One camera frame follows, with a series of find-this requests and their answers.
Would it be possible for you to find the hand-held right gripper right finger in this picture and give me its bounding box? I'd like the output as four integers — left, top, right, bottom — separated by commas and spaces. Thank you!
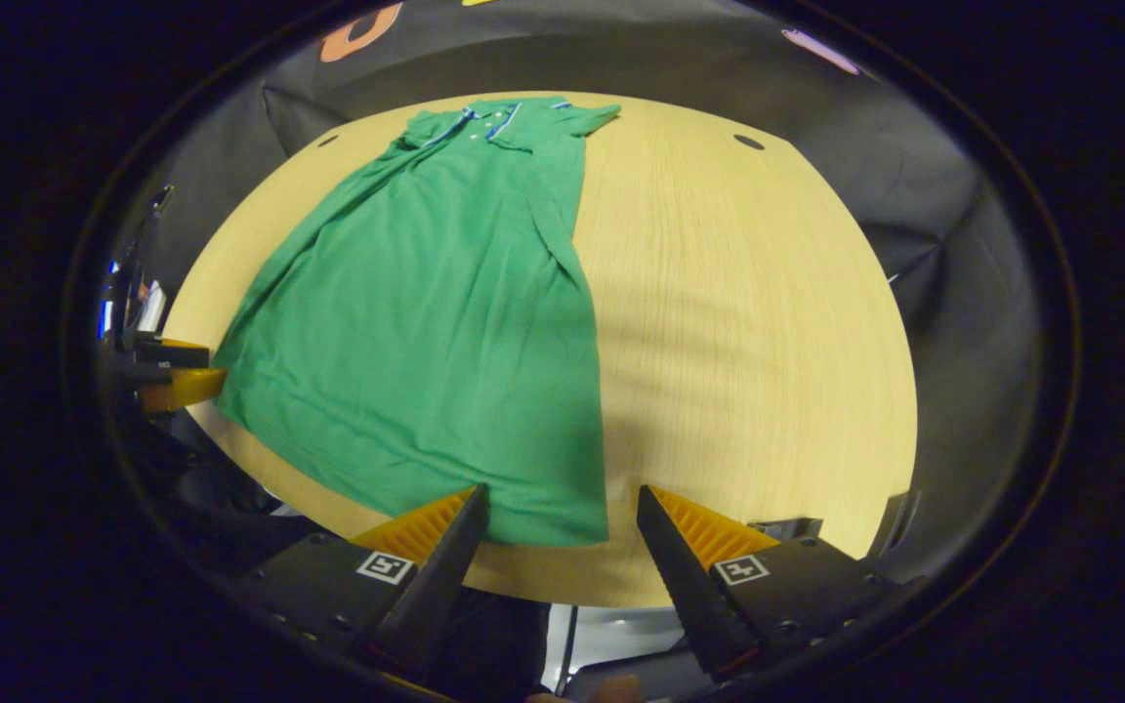
635, 484, 915, 684

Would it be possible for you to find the green T-shirt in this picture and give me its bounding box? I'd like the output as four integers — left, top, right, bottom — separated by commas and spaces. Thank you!
211, 96, 622, 546

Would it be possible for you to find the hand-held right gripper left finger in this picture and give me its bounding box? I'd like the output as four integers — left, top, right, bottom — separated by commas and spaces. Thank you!
230, 484, 491, 684

